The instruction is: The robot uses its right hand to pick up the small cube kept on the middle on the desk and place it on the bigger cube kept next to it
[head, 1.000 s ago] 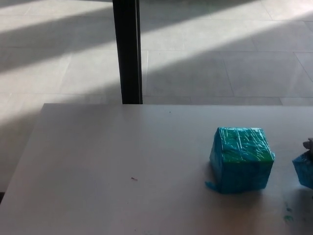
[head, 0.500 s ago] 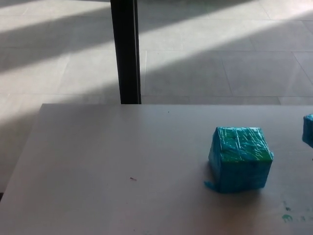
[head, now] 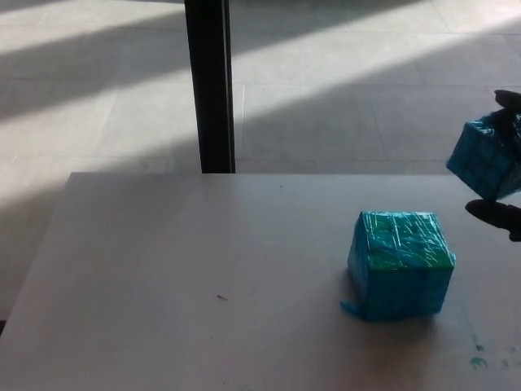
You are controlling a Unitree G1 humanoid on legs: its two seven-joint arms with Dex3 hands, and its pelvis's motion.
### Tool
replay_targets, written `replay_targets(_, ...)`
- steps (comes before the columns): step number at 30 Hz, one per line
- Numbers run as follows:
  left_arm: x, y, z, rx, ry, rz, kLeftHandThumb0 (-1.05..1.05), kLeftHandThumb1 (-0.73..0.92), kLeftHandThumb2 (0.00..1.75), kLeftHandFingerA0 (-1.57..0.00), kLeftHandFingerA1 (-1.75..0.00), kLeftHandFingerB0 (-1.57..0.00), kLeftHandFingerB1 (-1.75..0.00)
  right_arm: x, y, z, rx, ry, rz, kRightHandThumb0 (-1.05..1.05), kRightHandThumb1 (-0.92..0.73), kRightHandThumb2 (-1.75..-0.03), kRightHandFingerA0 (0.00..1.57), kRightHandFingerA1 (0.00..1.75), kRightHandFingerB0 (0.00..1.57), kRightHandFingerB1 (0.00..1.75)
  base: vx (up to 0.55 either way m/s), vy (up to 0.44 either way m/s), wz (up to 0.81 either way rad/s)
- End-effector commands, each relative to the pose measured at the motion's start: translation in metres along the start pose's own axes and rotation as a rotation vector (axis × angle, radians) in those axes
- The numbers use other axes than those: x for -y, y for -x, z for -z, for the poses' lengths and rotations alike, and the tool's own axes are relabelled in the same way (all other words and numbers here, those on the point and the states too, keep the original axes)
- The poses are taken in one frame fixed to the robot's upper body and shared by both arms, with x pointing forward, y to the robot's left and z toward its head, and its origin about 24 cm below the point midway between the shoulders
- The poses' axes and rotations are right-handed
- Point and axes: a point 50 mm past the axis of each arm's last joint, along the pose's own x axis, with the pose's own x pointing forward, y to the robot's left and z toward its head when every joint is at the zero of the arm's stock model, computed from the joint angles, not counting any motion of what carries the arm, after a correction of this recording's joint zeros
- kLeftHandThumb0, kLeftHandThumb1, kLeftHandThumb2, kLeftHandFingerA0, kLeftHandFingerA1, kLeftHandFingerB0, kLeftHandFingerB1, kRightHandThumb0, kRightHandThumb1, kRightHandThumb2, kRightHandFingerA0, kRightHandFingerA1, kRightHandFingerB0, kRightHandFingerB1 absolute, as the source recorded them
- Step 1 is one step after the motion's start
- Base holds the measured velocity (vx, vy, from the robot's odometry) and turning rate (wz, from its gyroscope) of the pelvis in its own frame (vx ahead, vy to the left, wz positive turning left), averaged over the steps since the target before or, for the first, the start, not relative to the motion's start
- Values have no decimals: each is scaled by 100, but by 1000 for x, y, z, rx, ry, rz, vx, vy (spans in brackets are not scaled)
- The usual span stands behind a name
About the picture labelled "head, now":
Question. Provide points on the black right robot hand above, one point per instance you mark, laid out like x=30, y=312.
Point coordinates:
x=494, y=212

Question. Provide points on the small blue taped cube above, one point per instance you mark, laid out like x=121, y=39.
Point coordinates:
x=480, y=163

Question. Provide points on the large blue taped cube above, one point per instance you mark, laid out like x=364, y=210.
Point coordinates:
x=401, y=279

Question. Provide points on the black vertical window frame post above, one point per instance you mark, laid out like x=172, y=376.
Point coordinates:
x=210, y=85

